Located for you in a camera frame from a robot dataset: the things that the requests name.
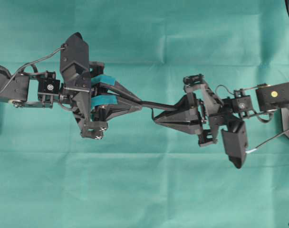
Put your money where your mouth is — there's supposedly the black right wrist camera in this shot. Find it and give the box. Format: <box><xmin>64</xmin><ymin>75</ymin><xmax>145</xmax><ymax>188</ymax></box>
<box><xmin>221</xmin><ymin>121</ymin><xmax>248</xmax><ymax>169</ymax></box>

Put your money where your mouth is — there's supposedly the black velcro strip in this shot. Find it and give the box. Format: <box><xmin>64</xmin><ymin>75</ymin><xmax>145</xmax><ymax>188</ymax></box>
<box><xmin>139</xmin><ymin>101</ymin><xmax>179</xmax><ymax>122</ymax></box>

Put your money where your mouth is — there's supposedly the black right camera cable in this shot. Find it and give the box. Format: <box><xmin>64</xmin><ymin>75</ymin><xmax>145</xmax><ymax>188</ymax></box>
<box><xmin>245</xmin><ymin>125</ymin><xmax>289</xmax><ymax>155</ymax></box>

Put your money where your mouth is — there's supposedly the green table cloth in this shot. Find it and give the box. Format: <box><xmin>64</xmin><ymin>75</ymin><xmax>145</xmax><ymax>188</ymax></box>
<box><xmin>0</xmin><ymin>0</ymin><xmax>289</xmax><ymax>228</ymax></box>

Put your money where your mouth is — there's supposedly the black left camera cable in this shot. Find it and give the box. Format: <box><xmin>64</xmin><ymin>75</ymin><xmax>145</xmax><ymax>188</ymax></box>
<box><xmin>1</xmin><ymin>45</ymin><xmax>66</xmax><ymax>92</ymax></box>

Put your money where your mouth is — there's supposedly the black camera cable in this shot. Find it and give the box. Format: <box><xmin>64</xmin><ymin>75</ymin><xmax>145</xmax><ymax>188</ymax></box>
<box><xmin>245</xmin><ymin>125</ymin><xmax>289</xmax><ymax>155</ymax></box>
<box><xmin>1</xmin><ymin>45</ymin><xmax>66</xmax><ymax>92</ymax></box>

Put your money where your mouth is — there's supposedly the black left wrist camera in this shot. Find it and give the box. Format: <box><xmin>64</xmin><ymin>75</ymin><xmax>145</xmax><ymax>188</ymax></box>
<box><xmin>59</xmin><ymin>32</ymin><xmax>90</xmax><ymax>92</ymax></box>

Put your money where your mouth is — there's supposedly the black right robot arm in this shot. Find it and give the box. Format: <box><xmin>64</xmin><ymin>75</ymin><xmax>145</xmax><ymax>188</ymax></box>
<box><xmin>152</xmin><ymin>74</ymin><xmax>289</xmax><ymax>146</ymax></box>

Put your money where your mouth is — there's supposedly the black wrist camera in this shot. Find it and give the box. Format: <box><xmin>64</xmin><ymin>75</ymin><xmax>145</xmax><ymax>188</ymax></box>
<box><xmin>221</xmin><ymin>121</ymin><xmax>248</xmax><ymax>169</ymax></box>
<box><xmin>59</xmin><ymin>32</ymin><xmax>90</xmax><ymax>92</ymax></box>

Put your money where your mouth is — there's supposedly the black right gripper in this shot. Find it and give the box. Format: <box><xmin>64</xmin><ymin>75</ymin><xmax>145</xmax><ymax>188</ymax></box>
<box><xmin>154</xmin><ymin>74</ymin><xmax>244</xmax><ymax>147</ymax></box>

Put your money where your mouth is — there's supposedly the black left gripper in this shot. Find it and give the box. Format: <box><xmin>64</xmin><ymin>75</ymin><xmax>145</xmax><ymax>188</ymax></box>
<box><xmin>58</xmin><ymin>61</ymin><xmax>142</xmax><ymax>140</ymax></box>

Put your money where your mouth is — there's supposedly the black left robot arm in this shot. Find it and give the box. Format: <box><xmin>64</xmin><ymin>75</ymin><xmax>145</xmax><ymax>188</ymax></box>
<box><xmin>0</xmin><ymin>62</ymin><xmax>142</xmax><ymax>140</ymax></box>

